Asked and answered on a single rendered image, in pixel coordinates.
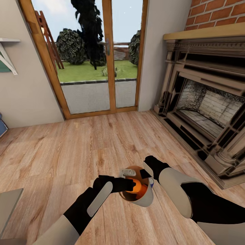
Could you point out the shelf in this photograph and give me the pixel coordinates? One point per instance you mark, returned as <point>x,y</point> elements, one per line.
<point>5,63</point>

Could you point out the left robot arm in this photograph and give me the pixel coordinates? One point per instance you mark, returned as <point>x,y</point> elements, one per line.
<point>68,228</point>

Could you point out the wood fireplace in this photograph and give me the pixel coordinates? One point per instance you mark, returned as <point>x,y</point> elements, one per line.
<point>202,104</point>

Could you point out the trash can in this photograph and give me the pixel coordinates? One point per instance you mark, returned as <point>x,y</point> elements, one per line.
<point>148,197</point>

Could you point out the coffee table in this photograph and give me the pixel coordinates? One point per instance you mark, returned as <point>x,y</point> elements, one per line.
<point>8,202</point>

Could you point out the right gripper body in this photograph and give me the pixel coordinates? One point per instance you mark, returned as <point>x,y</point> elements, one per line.
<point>144,174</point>

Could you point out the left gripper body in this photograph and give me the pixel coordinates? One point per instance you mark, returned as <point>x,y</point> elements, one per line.
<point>125,184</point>

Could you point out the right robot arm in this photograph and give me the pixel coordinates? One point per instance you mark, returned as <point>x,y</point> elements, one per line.
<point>223,221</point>

